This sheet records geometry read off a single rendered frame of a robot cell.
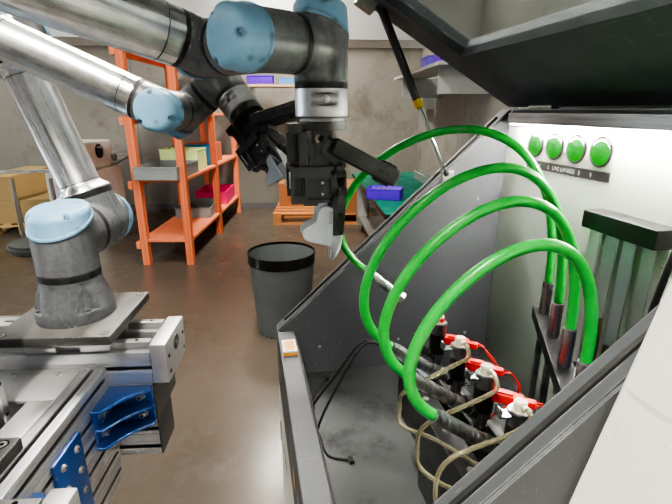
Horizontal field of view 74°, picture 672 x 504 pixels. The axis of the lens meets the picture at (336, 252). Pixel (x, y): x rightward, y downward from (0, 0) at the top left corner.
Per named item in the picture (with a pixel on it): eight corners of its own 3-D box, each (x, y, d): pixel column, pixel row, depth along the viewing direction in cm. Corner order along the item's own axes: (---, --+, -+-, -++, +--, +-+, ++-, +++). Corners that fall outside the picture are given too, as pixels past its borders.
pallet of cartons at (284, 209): (365, 209, 683) (365, 178, 669) (373, 224, 595) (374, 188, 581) (277, 210, 676) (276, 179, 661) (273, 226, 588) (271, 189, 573)
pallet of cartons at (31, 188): (98, 213, 661) (90, 165, 639) (54, 234, 547) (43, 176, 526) (38, 214, 656) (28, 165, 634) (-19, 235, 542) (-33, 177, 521)
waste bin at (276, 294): (318, 314, 333) (317, 241, 316) (313, 343, 291) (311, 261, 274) (259, 313, 335) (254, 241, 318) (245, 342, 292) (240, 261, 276)
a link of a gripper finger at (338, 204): (327, 230, 70) (327, 174, 67) (338, 229, 70) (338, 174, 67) (333, 238, 65) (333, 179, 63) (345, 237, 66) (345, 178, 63)
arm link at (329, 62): (274, 0, 59) (321, 10, 65) (278, 88, 63) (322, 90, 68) (314, -11, 54) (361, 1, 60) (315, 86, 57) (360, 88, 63)
